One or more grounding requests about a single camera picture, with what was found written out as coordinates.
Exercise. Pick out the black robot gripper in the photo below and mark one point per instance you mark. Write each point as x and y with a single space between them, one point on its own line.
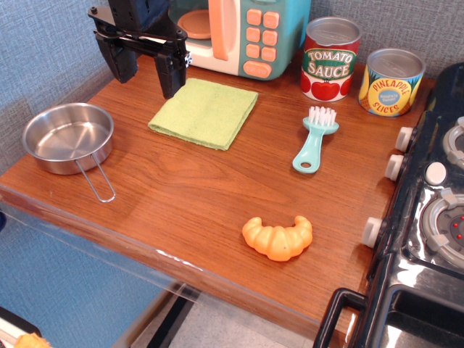
144 27

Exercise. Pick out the green folded towel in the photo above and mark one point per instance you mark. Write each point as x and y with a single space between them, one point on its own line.
205 113

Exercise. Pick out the stainless steel pot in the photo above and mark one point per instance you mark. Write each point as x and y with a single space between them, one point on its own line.
70 139

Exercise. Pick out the orange plastic croissant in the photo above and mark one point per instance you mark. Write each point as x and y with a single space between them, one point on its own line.
278 243

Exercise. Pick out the teal toy microwave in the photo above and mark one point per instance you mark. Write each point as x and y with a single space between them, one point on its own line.
251 39

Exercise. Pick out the tomato sauce can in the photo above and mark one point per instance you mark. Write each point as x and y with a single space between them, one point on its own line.
329 56

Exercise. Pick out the teal dish brush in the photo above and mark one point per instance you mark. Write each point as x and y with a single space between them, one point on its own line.
320 121

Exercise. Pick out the pineapple slices can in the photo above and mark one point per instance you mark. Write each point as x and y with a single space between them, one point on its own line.
391 81

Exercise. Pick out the white stove knob middle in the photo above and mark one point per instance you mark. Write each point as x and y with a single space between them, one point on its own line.
394 166

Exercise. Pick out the white stove knob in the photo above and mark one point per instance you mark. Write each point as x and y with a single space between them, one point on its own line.
394 166
371 231
403 138

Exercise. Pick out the white stove knob top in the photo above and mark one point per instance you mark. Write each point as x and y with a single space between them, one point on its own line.
403 138

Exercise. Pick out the white stove knob bottom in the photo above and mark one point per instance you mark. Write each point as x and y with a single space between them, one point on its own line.
371 231

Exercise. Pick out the orange object bottom left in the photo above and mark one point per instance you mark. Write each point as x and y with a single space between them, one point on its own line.
31 340

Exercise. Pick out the black toy stove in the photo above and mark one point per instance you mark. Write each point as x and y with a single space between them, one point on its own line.
415 280

